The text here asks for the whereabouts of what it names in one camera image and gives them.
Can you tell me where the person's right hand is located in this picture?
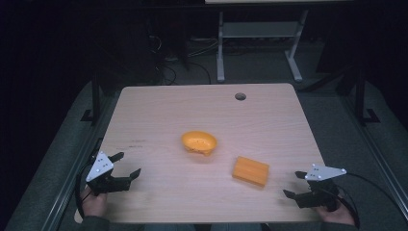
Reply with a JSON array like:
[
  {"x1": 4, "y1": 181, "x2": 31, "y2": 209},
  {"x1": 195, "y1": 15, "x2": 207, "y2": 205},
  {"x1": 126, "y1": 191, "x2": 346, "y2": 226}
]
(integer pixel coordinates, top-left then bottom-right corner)
[{"x1": 316, "y1": 201, "x2": 356, "y2": 226}]

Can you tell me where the bundle of floor cables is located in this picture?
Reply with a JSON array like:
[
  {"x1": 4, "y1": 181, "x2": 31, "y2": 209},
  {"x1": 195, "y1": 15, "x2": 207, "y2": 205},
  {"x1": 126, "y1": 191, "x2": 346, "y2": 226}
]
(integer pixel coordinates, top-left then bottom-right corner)
[{"x1": 145, "y1": 32, "x2": 220, "y2": 86}]

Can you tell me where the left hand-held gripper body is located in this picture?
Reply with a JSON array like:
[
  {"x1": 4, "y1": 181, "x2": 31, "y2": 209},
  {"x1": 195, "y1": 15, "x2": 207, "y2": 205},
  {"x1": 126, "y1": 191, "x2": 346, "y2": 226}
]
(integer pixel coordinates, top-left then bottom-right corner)
[{"x1": 85, "y1": 150, "x2": 134, "y2": 196}]

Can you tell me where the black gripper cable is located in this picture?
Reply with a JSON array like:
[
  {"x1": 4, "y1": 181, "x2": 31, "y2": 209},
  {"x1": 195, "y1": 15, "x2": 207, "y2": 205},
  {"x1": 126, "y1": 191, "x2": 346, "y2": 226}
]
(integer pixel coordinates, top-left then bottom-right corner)
[
  {"x1": 333, "y1": 172, "x2": 404, "y2": 229},
  {"x1": 74, "y1": 138, "x2": 104, "y2": 219}
]

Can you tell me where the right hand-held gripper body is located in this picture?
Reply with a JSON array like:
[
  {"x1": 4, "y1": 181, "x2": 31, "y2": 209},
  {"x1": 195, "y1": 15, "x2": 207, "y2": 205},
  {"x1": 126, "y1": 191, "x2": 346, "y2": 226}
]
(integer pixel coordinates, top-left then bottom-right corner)
[{"x1": 296, "y1": 164, "x2": 348, "y2": 213}]

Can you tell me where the aluminium rail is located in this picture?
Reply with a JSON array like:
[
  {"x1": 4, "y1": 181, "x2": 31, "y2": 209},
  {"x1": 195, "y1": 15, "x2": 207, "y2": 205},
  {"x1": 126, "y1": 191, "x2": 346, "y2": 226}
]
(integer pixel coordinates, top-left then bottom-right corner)
[
  {"x1": 39, "y1": 95, "x2": 121, "y2": 231},
  {"x1": 340, "y1": 94, "x2": 408, "y2": 215}
]

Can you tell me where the white metal desk frame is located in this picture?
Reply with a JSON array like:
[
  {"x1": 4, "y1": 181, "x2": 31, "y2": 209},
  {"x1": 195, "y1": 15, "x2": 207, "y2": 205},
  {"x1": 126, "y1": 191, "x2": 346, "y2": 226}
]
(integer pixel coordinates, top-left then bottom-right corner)
[{"x1": 216, "y1": 9, "x2": 310, "y2": 84}]

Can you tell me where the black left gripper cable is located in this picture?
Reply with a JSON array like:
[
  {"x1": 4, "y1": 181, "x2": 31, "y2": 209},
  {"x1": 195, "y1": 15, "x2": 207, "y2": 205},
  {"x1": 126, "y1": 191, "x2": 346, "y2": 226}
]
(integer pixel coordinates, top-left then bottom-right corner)
[{"x1": 74, "y1": 138, "x2": 104, "y2": 219}]

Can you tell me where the orange oval bowl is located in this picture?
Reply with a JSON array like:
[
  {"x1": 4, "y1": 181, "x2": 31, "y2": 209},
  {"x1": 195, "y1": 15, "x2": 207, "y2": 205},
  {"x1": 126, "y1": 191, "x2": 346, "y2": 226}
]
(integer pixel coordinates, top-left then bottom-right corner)
[{"x1": 180, "y1": 130, "x2": 218, "y2": 158}]

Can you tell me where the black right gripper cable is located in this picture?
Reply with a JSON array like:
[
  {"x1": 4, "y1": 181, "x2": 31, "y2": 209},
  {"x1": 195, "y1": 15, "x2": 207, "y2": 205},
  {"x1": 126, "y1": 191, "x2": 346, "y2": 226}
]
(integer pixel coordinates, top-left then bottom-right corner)
[{"x1": 333, "y1": 172, "x2": 404, "y2": 229}]

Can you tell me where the person's left hand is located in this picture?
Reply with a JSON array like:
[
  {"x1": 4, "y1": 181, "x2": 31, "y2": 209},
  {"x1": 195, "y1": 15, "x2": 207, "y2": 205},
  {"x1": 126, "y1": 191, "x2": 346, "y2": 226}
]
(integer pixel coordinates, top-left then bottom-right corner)
[{"x1": 79, "y1": 187, "x2": 109, "y2": 218}]

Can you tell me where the orange rectangular sponge block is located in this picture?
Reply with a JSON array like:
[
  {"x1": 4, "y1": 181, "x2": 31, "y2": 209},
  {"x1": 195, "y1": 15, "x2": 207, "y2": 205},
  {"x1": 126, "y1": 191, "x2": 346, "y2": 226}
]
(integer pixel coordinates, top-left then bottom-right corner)
[{"x1": 231, "y1": 155, "x2": 270, "y2": 189}]

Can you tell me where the black metal stand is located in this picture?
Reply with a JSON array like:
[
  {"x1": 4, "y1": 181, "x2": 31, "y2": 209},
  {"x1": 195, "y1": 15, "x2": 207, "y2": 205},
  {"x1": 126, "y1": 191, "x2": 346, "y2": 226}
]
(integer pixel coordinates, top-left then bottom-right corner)
[
  {"x1": 354, "y1": 68, "x2": 381, "y2": 127},
  {"x1": 80, "y1": 71, "x2": 104, "y2": 126}
]

